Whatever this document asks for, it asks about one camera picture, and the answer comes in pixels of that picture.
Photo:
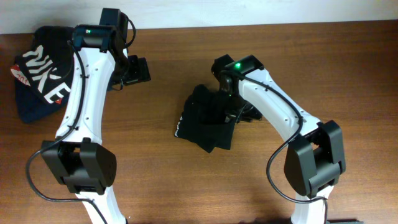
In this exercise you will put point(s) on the black t-shirt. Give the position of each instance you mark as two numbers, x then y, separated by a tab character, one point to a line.
208	119

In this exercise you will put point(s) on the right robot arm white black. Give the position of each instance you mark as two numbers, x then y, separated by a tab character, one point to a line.
315	156

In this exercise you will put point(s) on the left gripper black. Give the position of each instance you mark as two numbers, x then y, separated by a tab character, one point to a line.
140	70

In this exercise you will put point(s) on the red white folded garment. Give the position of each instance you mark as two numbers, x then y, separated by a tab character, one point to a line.
54	96

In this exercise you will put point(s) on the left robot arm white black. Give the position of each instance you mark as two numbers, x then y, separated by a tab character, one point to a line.
77	158

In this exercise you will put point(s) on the navy folded garment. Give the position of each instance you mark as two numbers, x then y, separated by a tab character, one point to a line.
31	108

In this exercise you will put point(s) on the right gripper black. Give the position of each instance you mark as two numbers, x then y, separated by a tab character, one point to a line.
253	114

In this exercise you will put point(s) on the black Nike shirt folded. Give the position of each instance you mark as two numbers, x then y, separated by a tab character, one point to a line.
49	50

